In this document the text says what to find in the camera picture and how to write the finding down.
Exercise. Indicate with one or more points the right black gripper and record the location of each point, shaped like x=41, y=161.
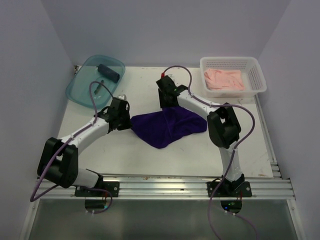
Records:
x=163, y=103

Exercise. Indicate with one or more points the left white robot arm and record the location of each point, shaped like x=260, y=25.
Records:
x=59, y=162

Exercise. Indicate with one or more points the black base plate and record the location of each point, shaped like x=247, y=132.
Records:
x=101, y=189
x=227, y=190

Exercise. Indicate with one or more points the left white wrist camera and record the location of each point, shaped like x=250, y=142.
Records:
x=122, y=97

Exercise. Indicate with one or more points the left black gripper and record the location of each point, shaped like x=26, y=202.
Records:
x=128, y=124

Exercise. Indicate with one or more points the purple towel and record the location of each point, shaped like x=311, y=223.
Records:
x=160, y=129

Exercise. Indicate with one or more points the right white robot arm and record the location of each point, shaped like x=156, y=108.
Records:
x=223, y=129

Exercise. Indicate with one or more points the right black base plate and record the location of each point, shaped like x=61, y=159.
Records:
x=227, y=190

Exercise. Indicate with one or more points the pink towel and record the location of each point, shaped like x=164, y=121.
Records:
x=229, y=80

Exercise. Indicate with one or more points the aluminium mounting rail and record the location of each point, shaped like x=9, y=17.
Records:
x=192, y=188

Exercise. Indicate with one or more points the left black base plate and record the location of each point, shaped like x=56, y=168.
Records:
x=101, y=189

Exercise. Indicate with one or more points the dark navy blue towel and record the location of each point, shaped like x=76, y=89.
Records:
x=108, y=73

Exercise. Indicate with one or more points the white plastic basket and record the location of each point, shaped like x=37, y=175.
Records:
x=250, y=71

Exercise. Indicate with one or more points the teal plastic tub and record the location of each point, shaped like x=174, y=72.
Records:
x=88, y=84

